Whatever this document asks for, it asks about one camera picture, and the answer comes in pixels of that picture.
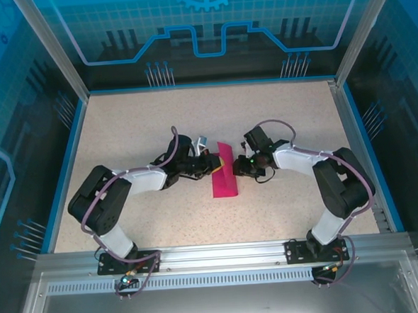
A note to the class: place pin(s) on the pink paper sheet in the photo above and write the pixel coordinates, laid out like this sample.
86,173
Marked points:
225,187

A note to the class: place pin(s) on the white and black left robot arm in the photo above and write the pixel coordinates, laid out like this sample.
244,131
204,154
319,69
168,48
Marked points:
146,183

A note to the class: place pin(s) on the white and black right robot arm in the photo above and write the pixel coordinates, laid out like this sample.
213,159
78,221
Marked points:
294,162

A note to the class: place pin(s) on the blue table edge strip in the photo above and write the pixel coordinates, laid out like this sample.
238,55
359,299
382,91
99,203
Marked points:
372,160
66,176

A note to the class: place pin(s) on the grey metal tray panel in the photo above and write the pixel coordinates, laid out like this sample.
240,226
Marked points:
218,308

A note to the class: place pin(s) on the blue printed back panel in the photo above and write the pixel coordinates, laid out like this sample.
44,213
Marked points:
201,22

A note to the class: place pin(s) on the blue printed side panel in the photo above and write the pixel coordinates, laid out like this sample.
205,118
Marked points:
404,98
8,122

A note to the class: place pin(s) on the aluminium mounting rail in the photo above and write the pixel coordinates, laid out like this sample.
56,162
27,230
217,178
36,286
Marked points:
222,255

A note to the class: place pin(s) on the aluminium side rail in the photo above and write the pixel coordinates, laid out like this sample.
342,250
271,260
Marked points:
354,147

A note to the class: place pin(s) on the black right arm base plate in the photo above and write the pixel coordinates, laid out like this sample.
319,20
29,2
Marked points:
294,252

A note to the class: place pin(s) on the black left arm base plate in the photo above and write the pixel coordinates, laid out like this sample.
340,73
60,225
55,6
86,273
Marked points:
107,265

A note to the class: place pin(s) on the aluminium frame post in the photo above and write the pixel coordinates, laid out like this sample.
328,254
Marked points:
57,56
359,30

